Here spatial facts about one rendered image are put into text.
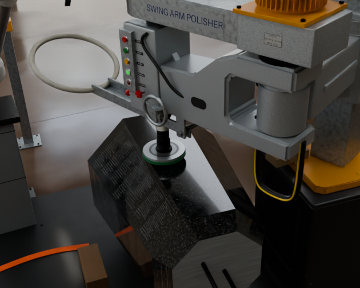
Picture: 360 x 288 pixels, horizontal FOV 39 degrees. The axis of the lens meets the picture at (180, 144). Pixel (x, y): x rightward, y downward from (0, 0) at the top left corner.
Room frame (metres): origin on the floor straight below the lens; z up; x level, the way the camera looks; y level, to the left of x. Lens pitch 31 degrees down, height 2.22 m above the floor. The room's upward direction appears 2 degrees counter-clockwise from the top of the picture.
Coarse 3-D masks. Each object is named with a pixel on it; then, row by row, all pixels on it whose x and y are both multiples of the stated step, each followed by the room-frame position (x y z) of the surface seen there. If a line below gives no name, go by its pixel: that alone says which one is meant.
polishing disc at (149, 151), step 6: (150, 144) 2.23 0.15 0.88; (156, 144) 2.23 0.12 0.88; (174, 144) 2.22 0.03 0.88; (180, 144) 2.22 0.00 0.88; (144, 150) 2.17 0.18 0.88; (150, 150) 2.17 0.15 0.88; (174, 150) 2.16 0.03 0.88; (180, 150) 2.16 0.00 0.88; (150, 156) 2.11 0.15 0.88; (156, 156) 2.11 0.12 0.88; (162, 156) 2.11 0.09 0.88; (168, 156) 2.11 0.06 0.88; (174, 156) 2.11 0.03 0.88; (180, 156) 2.11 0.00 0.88
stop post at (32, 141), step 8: (8, 24) 3.75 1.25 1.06; (8, 32) 3.77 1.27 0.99; (8, 40) 3.76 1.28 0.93; (8, 48) 3.76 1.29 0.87; (8, 56) 3.75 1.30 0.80; (8, 64) 3.75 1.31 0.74; (16, 64) 3.77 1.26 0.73; (8, 72) 3.75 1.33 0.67; (16, 72) 3.76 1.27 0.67; (16, 80) 3.76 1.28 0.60; (16, 88) 3.76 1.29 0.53; (16, 96) 3.75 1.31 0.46; (16, 104) 3.75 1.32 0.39; (24, 104) 3.77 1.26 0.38; (24, 112) 3.76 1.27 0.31; (24, 120) 3.76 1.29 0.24; (24, 128) 3.76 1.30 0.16; (24, 136) 3.75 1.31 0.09; (32, 136) 3.77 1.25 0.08; (24, 144) 3.75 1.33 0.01; (32, 144) 3.75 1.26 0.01; (40, 144) 3.74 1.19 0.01
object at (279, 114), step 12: (264, 96) 1.67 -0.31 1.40; (276, 96) 1.64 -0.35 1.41; (288, 96) 1.63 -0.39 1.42; (300, 96) 1.64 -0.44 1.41; (264, 108) 1.67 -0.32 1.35; (276, 108) 1.64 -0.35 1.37; (288, 108) 1.63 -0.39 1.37; (300, 108) 1.64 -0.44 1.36; (264, 120) 1.67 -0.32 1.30; (276, 120) 1.63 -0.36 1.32; (288, 120) 1.63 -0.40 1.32; (300, 120) 1.64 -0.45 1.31; (264, 132) 1.68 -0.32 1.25; (276, 132) 1.63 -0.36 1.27; (288, 132) 1.63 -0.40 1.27; (300, 132) 1.65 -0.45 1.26
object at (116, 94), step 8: (112, 80) 2.50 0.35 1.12; (96, 88) 2.42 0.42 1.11; (112, 88) 2.49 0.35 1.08; (120, 88) 2.46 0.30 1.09; (104, 96) 2.38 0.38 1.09; (112, 96) 2.34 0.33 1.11; (120, 96) 2.31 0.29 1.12; (128, 96) 2.39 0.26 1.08; (120, 104) 2.30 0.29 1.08; (128, 104) 2.25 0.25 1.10; (136, 112) 2.22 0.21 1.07; (160, 120) 2.09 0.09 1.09; (168, 120) 2.06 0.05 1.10; (168, 128) 2.07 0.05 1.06; (176, 128) 2.03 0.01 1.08; (192, 128) 2.02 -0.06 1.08
